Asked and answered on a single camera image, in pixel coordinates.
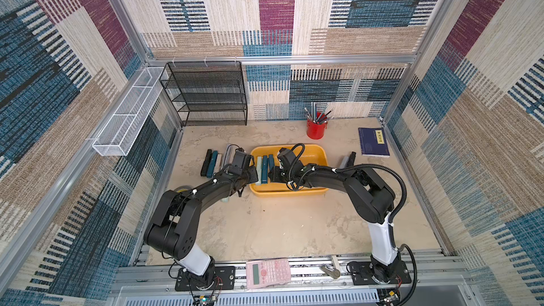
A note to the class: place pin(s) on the black pruning pliers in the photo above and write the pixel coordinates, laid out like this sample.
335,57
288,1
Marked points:
351,159

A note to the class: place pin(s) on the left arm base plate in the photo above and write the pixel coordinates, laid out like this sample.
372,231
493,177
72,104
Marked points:
216,278

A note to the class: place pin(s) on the teal left side pliers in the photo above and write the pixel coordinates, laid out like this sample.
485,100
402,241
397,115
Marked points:
212,163

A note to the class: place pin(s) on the pink calculator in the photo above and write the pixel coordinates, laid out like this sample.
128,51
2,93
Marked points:
265,273

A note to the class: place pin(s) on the dark blue book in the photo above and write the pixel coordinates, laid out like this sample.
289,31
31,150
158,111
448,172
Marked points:
373,142

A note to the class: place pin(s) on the red pen cup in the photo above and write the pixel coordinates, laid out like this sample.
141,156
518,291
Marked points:
315,131

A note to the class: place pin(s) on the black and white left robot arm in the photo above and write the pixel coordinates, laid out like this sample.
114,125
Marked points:
173,227

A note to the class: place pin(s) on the black wire mesh shelf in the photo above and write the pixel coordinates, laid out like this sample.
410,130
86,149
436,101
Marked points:
207,93

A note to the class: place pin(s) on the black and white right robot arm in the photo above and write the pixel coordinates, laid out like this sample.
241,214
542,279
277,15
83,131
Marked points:
377,194

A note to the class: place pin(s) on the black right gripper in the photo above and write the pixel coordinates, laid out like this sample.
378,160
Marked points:
277,172

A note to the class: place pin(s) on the white wire mesh basket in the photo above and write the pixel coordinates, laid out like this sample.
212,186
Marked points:
121,131

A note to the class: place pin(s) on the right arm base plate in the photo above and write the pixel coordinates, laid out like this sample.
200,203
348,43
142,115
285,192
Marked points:
376,273

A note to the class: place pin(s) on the tape roll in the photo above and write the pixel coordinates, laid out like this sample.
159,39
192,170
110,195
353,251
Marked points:
182,189

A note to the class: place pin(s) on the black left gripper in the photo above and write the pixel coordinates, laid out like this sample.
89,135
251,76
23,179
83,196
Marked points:
253,171

